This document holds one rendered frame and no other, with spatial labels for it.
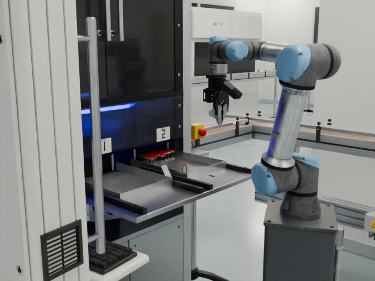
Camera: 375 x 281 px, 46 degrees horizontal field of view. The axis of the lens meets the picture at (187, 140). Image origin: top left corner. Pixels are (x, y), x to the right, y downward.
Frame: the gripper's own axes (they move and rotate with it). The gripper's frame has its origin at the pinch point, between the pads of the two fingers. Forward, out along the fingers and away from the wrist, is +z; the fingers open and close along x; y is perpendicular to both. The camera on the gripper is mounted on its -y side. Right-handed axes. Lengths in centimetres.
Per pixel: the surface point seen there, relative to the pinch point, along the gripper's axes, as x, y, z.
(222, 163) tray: -3.7, 1.5, 18.7
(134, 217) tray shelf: 59, -12, 22
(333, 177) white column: -143, 11, 59
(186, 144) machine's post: -8.4, 27.6, 14.9
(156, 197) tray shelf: 40.9, -2.8, 21.6
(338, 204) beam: -85, -18, 55
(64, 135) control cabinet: 92, -27, -12
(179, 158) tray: -5.1, 29.0, 21.5
